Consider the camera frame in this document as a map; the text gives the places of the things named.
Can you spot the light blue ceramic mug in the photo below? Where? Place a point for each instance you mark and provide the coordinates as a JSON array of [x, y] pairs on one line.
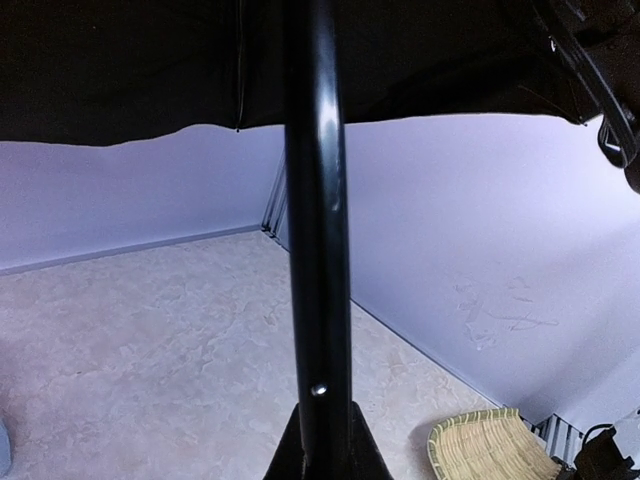
[[5, 448]]

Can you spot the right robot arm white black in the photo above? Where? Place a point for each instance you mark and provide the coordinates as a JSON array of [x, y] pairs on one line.
[[599, 43]]

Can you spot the woven bamboo tray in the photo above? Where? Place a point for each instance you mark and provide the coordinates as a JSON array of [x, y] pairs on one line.
[[493, 444]]

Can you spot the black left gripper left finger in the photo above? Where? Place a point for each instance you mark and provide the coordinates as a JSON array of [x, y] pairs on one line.
[[287, 463]]

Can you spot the right aluminium corner post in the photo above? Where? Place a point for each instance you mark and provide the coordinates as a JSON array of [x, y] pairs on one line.
[[276, 207]]

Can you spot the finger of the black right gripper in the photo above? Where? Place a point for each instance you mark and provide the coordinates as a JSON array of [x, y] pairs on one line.
[[618, 135]]

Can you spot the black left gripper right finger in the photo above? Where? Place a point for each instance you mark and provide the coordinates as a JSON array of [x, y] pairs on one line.
[[366, 461]]

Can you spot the pink and black folding umbrella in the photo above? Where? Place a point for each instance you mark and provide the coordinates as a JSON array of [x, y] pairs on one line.
[[101, 73]]

